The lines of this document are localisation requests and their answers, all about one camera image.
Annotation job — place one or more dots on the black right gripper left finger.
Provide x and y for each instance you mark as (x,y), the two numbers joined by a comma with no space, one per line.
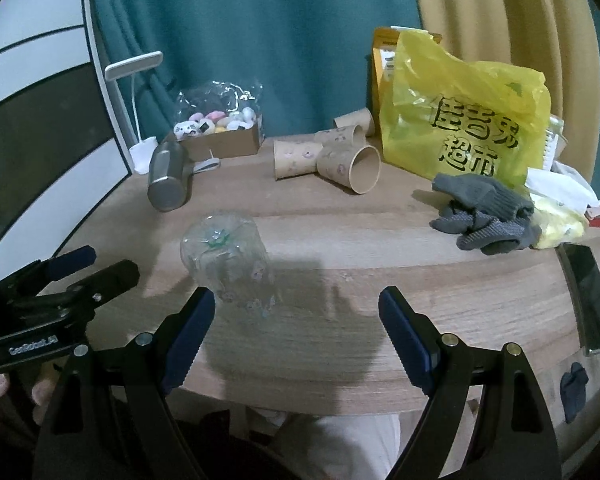
(108,417)

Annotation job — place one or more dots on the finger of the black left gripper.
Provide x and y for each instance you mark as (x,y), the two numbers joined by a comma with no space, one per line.
(35,276)
(96,289)

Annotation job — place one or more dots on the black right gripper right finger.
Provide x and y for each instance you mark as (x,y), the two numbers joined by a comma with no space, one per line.
(513,437)

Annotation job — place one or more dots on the patterned paper cup lying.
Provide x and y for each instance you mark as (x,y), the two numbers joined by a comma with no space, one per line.
(296,158)

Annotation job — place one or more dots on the plain paper cup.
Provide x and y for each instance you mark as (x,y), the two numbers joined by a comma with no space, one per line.
(362,118)

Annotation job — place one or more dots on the person's left hand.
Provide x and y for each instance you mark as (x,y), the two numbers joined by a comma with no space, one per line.
(27,394)

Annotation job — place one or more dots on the dark blue cloth piece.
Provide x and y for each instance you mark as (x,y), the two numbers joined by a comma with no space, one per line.
(573,391)

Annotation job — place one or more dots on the stainless steel tumbler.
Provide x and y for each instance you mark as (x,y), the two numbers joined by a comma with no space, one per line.
(170,169)

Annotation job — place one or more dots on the black smartphone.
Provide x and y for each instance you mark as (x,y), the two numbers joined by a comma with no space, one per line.
(583,280)

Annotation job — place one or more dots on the cardboard box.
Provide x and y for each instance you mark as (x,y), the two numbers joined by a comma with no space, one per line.
(221,137)

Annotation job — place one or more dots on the bag of plush toys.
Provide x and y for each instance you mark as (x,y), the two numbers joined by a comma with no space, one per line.
(217,107)

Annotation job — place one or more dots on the yellow crumpled wrapper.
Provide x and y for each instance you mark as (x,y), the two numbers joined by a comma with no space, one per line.
(557,224)

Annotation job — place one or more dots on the grey knit gloves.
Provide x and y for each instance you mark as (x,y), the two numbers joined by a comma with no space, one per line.
(485,214)

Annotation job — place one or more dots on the small red white box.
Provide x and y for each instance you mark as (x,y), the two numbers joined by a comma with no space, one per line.
(592,214)

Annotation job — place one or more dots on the white crumpled paper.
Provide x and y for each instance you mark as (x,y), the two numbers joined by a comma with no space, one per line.
(564,185)

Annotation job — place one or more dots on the teal curtain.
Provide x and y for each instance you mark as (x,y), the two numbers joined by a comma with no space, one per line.
(312,57)

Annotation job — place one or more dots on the yellow plastic shopping bag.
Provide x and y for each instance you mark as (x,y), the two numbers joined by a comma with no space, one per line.
(441,115)

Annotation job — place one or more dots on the orange snack package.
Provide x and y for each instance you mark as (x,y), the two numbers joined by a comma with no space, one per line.
(384,44)

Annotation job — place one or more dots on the yellow curtain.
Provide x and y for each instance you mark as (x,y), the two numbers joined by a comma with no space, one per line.
(555,37)

